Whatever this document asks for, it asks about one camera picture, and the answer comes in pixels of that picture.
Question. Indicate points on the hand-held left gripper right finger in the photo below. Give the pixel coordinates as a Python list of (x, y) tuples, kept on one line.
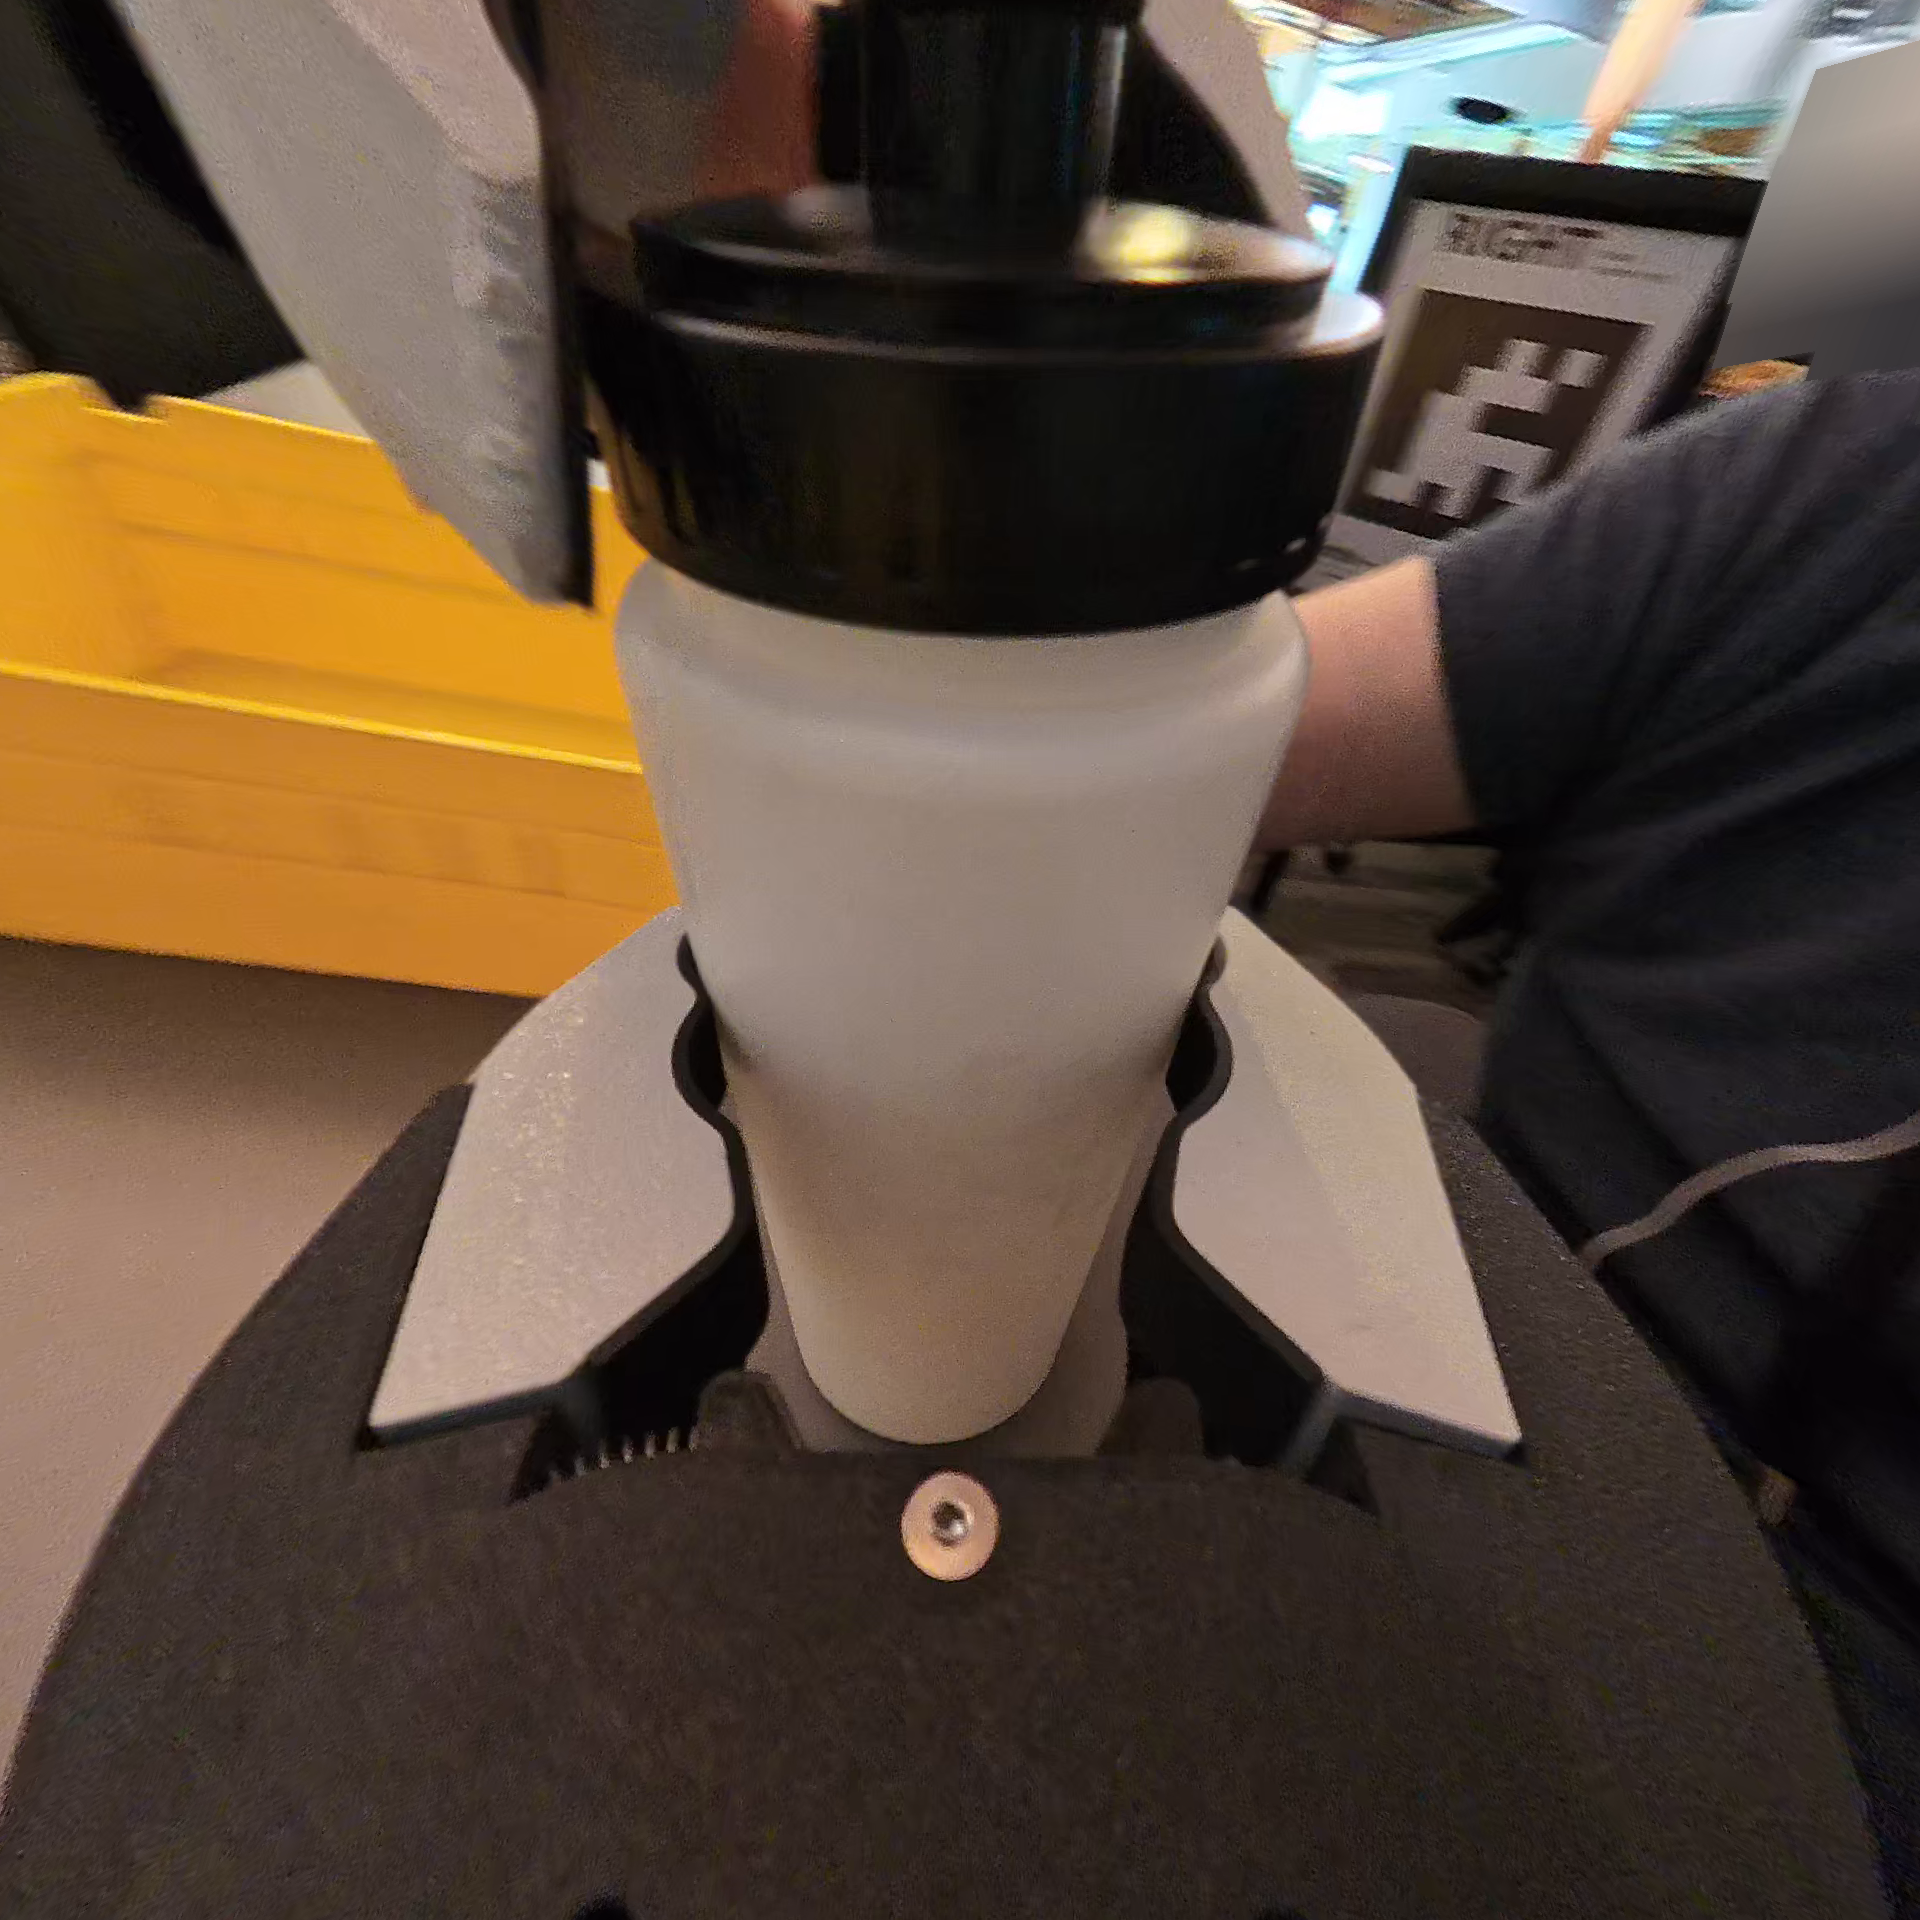
[(1336, 1214)]

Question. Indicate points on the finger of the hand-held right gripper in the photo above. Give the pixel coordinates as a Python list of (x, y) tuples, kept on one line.
[(1224, 90), (375, 270)]

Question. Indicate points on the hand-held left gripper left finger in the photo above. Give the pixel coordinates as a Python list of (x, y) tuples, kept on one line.
[(555, 1201)]

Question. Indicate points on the black bottle lid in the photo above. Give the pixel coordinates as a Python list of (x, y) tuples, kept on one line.
[(974, 450)]

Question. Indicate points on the white plastic bottle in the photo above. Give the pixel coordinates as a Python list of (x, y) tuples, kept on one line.
[(960, 901)]

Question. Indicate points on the yellow plastic bin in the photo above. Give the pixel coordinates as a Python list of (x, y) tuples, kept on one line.
[(300, 781)]

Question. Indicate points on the person's right forearm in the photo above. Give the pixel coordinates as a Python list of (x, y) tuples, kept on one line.
[(1372, 704)]

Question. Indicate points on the black framed marker sign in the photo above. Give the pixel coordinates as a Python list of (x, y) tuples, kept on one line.
[(1516, 390)]

